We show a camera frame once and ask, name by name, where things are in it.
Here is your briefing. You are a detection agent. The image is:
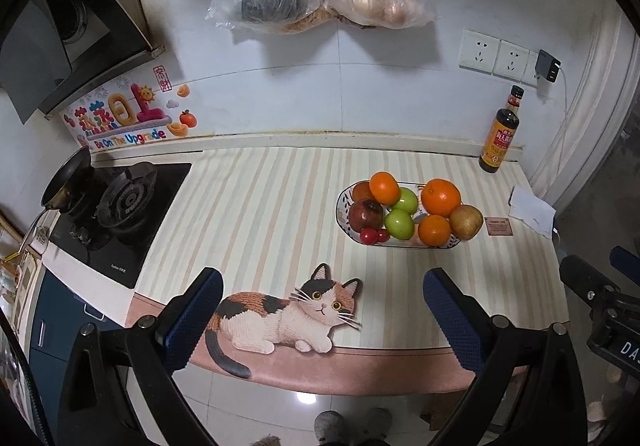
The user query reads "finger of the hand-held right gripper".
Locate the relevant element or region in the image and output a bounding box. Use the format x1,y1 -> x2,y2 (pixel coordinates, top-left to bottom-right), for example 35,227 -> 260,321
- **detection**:
559,255 -> 621,309
610,246 -> 640,274

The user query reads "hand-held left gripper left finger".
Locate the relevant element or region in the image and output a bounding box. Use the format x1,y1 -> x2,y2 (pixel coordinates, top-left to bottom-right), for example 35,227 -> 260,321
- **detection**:
57,267 -> 224,446

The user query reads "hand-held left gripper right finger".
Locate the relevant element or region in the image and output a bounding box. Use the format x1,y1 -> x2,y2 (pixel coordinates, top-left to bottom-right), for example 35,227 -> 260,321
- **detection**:
422,267 -> 608,446

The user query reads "orange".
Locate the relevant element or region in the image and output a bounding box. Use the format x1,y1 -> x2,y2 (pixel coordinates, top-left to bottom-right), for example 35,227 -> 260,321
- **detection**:
417,214 -> 452,247
421,179 -> 462,217
369,172 -> 402,205

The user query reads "green apple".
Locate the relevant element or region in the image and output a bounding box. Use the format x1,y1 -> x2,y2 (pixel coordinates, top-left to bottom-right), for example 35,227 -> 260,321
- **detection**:
384,209 -> 416,241
395,188 -> 419,214

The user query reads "patterned oval plate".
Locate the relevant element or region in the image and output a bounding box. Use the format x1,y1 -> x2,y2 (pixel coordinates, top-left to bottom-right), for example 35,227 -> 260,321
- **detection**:
336,180 -> 485,249

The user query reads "white folded paper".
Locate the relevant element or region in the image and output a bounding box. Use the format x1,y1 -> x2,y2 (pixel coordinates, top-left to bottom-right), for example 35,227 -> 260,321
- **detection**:
508,185 -> 557,240

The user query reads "cardboard box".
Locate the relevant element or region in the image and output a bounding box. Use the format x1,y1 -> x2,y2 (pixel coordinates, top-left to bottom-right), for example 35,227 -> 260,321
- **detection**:
420,392 -> 476,434

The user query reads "small brown card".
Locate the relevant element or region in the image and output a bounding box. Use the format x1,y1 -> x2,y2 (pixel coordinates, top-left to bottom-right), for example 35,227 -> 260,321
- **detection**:
483,217 -> 515,237

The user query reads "striped table mat with cat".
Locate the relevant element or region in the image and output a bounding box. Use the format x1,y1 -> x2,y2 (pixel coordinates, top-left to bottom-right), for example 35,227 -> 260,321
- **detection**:
125,146 -> 571,397

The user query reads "grey fuzzy slipper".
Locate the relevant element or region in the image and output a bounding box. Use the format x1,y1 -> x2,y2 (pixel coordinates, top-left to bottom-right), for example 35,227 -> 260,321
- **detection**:
314,411 -> 347,444
361,407 -> 393,439

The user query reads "dark red apple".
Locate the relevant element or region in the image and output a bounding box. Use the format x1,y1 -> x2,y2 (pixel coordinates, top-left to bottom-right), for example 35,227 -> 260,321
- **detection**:
348,199 -> 385,233

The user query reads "black gas stove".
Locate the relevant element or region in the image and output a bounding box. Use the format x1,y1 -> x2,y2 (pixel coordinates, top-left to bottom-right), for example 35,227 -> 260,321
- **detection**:
47,162 -> 193,290

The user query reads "blue cabinet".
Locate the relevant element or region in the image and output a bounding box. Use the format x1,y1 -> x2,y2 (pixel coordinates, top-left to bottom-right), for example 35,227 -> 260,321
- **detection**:
27,271 -> 128,427

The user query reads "dark sauce bottle yellow label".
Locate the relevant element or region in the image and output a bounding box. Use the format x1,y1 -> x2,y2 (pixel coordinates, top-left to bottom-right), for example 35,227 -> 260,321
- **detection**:
478,84 -> 525,174

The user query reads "wooden side shelf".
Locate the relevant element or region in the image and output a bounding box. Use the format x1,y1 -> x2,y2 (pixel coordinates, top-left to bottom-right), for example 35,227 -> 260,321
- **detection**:
0,208 -> 48,347

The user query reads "black frying pan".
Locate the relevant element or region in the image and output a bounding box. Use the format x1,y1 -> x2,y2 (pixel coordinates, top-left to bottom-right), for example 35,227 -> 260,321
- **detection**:
20,147 -> 93,257

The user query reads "grey plug-in charger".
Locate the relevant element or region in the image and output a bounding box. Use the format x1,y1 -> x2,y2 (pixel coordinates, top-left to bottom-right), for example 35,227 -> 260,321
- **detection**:
535,50 -> 562,84

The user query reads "black range hood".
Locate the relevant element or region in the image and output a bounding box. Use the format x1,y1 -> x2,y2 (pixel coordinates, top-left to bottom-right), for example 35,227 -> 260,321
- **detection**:
0,0 -> 166,124

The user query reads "white charger cable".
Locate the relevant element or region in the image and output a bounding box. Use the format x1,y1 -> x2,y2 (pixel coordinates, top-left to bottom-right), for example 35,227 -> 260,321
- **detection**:
537,68 -> 572,237

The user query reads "white wall socket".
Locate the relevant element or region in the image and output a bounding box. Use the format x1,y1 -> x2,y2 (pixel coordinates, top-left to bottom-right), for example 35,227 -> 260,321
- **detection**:
459,28 -> 502,75
521,50 -> 542,87
493,40 -> 531,79

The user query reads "colourful wall sticker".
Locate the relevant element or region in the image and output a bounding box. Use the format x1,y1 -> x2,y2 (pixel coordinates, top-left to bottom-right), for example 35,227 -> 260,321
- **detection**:
60,67 -> 193,153

